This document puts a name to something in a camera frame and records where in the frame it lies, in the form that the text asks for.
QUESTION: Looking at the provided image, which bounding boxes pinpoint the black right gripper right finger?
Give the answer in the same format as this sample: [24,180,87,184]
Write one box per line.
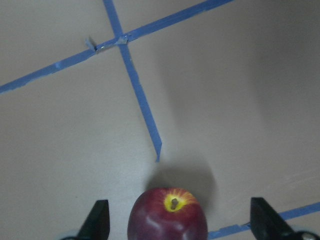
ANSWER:
[250,197,295,240]

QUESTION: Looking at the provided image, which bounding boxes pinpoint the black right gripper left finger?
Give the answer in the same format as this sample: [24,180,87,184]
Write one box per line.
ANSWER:
[77,199,110,240]

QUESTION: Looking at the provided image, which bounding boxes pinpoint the dark red apple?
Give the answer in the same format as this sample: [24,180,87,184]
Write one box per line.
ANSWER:
[127,187,208,240]

